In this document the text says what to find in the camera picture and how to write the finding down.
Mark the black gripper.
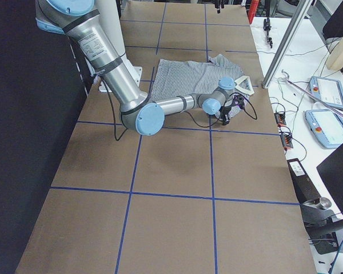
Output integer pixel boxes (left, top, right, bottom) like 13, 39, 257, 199
219, 95, 245, 126

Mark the black stand with knob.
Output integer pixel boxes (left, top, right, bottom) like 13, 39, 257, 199
300, 203, 343, 255

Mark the black box with label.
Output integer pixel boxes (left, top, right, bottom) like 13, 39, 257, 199
287, 158, 321, 204

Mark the orange black terminal strip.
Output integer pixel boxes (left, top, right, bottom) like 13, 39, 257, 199
274, 112, 293, 151

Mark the aluminium frame post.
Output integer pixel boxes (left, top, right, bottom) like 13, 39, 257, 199
262, 0, 312, 88

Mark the black monitor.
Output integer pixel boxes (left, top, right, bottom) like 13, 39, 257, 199
317, 144, 343, 212

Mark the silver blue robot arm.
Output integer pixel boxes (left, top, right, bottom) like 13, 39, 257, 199
35, 1, 254, 136

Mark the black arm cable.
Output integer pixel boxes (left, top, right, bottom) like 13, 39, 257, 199
106, 67, 258, 141

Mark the lower teach pendant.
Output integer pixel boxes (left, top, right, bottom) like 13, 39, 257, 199
304, 109, 343, 149

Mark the black tool on white table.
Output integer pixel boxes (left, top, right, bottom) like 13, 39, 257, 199
263, 17, 273, 48

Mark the teach pendant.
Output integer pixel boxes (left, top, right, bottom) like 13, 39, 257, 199
309, 76, 343, 110
304, 109, 343, 149

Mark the upper teach pendant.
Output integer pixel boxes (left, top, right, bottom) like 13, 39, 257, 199
309, 76, 343, 110

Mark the blue white striped polo shirt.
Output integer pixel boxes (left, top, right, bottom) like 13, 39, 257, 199
151, 54, 254, 118

